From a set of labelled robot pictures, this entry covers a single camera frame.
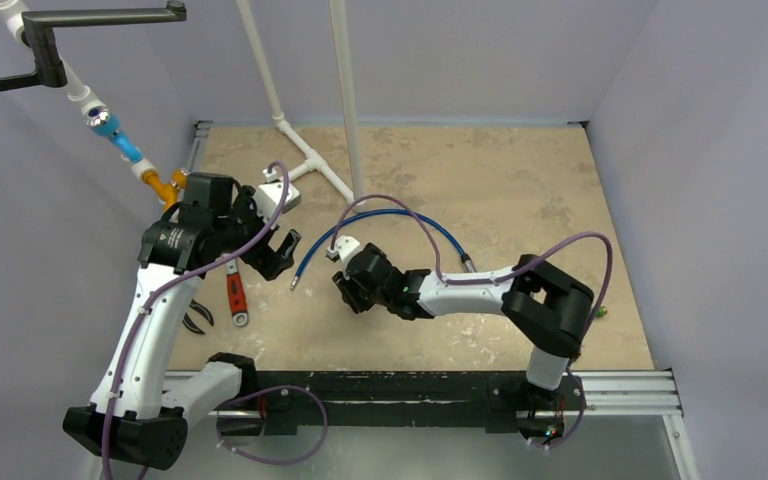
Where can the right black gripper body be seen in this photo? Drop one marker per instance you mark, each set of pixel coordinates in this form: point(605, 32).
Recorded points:
point(352, 289)

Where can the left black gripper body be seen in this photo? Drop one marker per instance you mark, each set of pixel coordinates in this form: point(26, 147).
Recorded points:
point(263, 256)

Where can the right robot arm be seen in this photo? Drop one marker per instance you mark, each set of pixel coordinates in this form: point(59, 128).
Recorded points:
point(547, 305)

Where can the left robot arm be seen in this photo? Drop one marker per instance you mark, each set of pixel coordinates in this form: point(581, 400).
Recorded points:
point(131, 417)

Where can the black pliers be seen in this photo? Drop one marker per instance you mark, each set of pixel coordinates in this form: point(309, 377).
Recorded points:
point(200, 311)

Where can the orange pipe valve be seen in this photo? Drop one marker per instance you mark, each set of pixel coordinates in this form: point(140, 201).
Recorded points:
point(169, 192)

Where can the blue pipe valve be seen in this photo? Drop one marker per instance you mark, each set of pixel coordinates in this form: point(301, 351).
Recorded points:
point(104, 123)

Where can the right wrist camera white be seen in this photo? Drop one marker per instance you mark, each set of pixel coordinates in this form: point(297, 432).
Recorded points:
point(344, 249)

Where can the red handled wrench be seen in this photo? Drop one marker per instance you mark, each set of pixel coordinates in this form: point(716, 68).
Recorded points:
point(236, 295)

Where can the aluminium rail frame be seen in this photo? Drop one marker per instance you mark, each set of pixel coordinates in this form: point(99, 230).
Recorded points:
point(610, 394)

